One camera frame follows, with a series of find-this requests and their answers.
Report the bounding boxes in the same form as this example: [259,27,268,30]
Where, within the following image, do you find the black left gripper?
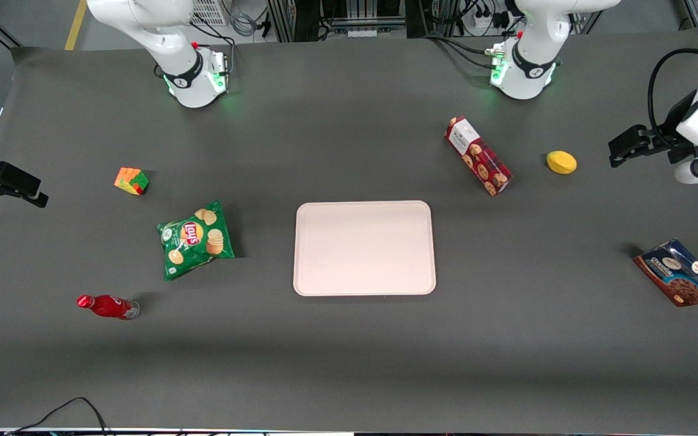
[608,124,694,168]

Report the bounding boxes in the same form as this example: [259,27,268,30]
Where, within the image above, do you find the red cookie box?
[444,116,514,197]

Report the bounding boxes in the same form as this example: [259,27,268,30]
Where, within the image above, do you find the blue chocolate cookie bag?
[632,238,698,308]

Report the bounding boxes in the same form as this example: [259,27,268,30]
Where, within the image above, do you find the white vented box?
[190,0,229,27]

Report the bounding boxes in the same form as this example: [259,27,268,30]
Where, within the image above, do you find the pale pink rectangular tray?
[293,200,436,297]

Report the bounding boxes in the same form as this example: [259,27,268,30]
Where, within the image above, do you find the yellow round sponge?
[546,150,578,175]

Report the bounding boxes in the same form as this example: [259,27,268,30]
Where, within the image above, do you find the colourful puzzle cube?
[113,167,150,196]

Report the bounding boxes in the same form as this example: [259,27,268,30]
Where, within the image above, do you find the red cola bottle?
[76,294,141,320]

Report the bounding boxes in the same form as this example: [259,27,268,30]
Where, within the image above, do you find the green potato chips bag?
[156,200,236,281]

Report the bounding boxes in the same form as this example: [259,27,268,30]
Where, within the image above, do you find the aluminium profile rack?
[266,0,430,43]

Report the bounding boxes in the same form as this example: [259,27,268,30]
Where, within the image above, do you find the dark grey table mat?
[0,21,698,434]

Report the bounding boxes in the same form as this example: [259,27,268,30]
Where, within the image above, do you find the black left arm base cables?
[425,31,507,68]

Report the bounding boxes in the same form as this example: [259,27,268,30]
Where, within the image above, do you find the black cable on table edge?
[5,397,113,436]

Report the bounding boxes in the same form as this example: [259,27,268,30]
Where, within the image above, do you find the black right arm base cable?
[190,17,238,73]

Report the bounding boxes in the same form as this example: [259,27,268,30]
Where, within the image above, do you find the grey coiled cable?
[229,11,257,38]

